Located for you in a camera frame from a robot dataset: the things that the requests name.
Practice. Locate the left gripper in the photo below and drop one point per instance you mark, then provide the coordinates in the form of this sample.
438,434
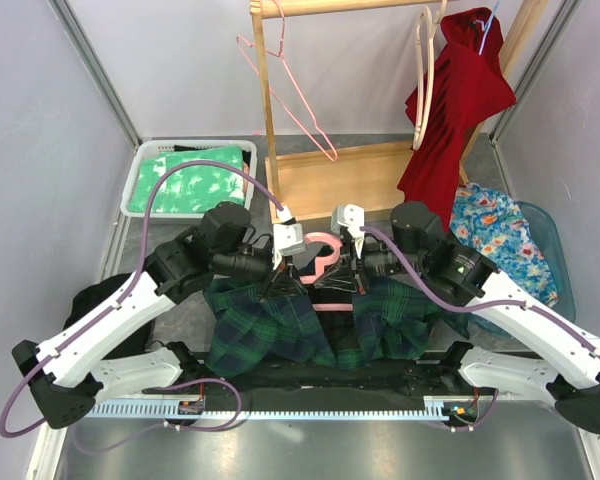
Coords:
284,283

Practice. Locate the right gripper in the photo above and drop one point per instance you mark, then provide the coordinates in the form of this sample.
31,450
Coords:
343,276

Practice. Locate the dark green plaid cloth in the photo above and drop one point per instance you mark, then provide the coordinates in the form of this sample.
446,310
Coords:
344,331

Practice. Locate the floral blue cloth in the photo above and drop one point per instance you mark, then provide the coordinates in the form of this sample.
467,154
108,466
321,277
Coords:
492,223

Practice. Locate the red skirt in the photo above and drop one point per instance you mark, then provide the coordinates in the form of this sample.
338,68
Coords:
468,89

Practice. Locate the light blue wire hanger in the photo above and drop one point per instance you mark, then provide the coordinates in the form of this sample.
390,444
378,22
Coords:
486,26

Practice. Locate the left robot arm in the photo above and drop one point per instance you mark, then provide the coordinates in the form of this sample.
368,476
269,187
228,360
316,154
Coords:
70,373

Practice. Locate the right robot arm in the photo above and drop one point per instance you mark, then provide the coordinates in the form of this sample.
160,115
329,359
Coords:
457,278

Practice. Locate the beige wooden hanger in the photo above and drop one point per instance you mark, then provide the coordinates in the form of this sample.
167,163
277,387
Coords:
425,33

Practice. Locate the pink cloth in basket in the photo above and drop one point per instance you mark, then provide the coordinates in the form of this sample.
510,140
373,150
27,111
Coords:
246,170

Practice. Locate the green white cloth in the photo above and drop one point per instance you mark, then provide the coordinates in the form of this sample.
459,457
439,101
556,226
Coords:
192,190

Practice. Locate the white laundry basket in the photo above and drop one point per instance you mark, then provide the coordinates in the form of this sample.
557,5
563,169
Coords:
155,147

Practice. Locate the black cloth pile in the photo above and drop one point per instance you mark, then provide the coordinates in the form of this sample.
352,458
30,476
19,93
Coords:
89,298

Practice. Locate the teal plastic basin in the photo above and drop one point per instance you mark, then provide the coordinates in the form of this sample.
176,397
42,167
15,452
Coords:
545,233

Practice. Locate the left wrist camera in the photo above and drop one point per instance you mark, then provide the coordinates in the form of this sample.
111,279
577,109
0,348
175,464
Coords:
288,236

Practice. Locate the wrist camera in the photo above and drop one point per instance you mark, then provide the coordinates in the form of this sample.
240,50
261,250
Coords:
288,236
352,218

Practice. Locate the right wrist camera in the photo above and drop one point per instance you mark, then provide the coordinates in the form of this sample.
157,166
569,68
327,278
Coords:
352,218

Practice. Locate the slotted cable duct rail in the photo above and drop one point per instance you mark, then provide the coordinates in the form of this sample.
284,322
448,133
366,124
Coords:
162,408

